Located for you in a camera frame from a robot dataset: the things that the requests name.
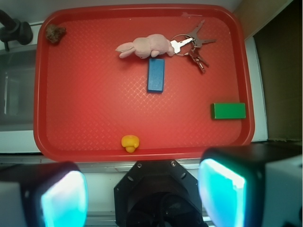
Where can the black clamp fixture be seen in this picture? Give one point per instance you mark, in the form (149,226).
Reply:
(14,30)

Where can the yellow rubber duck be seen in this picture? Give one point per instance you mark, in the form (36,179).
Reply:
(130,143)

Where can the grey transparent bin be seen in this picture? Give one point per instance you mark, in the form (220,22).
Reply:
(17,78)

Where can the green rectangular block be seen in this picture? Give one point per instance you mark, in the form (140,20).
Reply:
(223,111)

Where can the blue rectangular block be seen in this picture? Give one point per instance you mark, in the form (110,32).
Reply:
(156,70)

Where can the red plastic tray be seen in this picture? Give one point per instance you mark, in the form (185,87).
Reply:
(87,98)

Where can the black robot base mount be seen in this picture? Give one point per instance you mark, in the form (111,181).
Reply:
(158,194)

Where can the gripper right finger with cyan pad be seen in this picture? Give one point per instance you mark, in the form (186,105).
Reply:
(258,185)

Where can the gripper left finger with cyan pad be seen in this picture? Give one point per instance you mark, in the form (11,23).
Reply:
(43,195)

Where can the brown rock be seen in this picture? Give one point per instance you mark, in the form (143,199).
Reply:
(54,33)

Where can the pink plush bunny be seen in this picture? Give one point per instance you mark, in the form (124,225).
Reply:
(144,47)

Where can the silver key bunch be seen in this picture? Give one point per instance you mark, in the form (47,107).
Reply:
(180,40)

